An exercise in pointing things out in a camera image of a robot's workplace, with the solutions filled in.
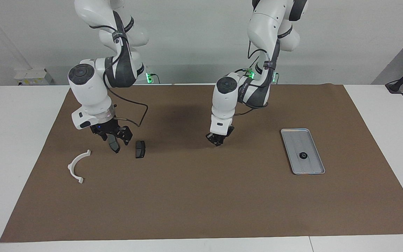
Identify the silver metal tray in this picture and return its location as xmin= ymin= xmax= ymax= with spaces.
xmin=281 ymin=128 xmax=326 ymax=175

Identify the dark grey rectangular brake pad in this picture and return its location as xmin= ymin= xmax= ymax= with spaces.
xmin=135 ymin=140 xmax=147 ymax=159

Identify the brown table mat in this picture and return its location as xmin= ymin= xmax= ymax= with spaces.
xmin=0 ymin=84 xmax=403 ymax=243

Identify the white power strip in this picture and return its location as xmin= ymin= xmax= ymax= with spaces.
xmin=14 ymin=68 xmax=53 ymax=86

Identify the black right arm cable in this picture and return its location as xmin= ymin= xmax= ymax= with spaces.
xmin=104 ymin=21 xmax=149 ymax=127

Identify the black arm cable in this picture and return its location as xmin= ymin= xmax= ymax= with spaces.
xmin=104 ymin=21 xmax=149 ymax=127
xmin=235 ymin=38 xmax=275 ymax=117

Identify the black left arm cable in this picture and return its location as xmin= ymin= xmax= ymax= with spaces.
xmin=235 ymin=38 xmax=275 ymax=117

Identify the white curved plastic bracket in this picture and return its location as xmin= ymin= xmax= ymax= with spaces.
xmin=68 ymin=149 xmax=92 ymax=184

